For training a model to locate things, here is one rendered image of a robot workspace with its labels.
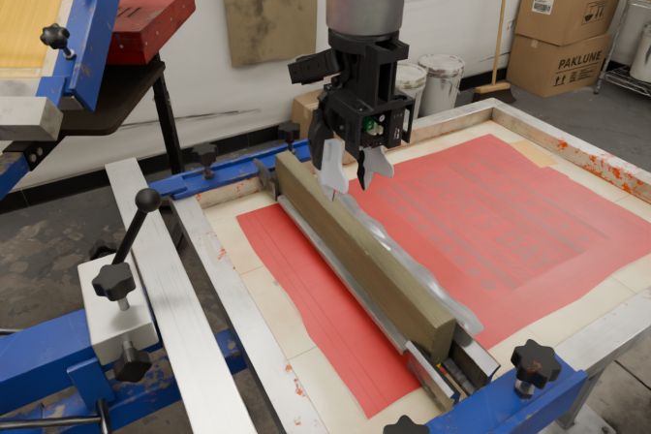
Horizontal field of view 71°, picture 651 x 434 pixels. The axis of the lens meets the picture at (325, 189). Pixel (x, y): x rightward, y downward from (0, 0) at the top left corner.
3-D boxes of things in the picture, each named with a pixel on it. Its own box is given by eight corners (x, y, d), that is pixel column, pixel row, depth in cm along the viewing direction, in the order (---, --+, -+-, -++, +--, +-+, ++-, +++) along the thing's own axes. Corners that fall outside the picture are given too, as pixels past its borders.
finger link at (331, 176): (329, 225, 53) (346, 154, 49) (305, 198, 57) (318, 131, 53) (352, 221, 55) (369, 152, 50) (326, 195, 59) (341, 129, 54)
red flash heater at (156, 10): (78, 11, 173) (69, -24, 166) (201, 11, 172) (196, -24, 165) (-22, 71, 123) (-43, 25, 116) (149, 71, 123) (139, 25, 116)
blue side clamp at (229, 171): (316, 165, 96) (316, 136, 92) (328, 176, 92) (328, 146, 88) (172, 208, 84) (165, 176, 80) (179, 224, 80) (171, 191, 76)
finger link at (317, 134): (308, 171, 53) (322, 100, 49) (301, 166, 54) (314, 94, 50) (342, 168, 56) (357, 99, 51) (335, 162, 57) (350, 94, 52)
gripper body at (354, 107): (353, 166, 48) (359, 51, 41) (313, 131, 54) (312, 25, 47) (411, 147, 51) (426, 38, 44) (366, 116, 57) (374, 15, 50)
